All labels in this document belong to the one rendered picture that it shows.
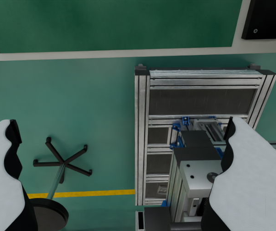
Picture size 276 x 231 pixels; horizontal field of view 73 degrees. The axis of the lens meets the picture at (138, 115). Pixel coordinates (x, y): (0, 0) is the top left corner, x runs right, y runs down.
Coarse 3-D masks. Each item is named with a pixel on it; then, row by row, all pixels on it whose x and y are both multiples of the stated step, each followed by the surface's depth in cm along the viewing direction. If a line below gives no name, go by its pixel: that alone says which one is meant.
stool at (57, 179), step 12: (48, 144) 151; (60, 156) 160; (72, 156) 160; (60, 168) 158; (72, 168) 167; (60, 180) 174; (36, 204) 115; (48, 204) 116; (60, 204) 121; (36, 216) 119; (48, 216) 120; (60, 216) 120; (48, 228) 127; (60, 228) 128
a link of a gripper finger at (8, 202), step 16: (0, 128) 9; (16, 128) 10; (0, 144) 8; (16, 144) 10; (0, 160) 8; (16, 160) 9; (0, 176) 7; (16, 176) 8; (0, 192) 6; (16, 192) 6; (0, 208) 6; (16, 208) 6; (32, 208) 7; (0, 224) 5; (16, 224) 6; (32, 224) 6
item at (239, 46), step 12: (240, 12) 45; (240, 24) 47; (240, 36) 48; (180, 48) 49; (192, 48) 49; (204, 48) 49; (216, 48) 50; (228, 48) 50; (240, 48) 50; (252, 48) 50; (264, 48) 50; (0, 60) 49
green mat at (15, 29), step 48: (0, 0) 42; (48, 0) 42; (96, 0) 43; (144, 0) 43; (192, 0) 43; (240, 0) 44; (0, 48) 48; (48, 48) 48; (96, 48) 48; (144, 48) 49
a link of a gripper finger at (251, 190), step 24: (240, 120) 10; (240, 144) 8; (264, 144) 8; (240, 168) 7; (264, 168) 7; (216, 192) 6; (240, 192) 6; (264, 192) 6; (216, 216) 6; (240, 216) 6; (264, 216) 6
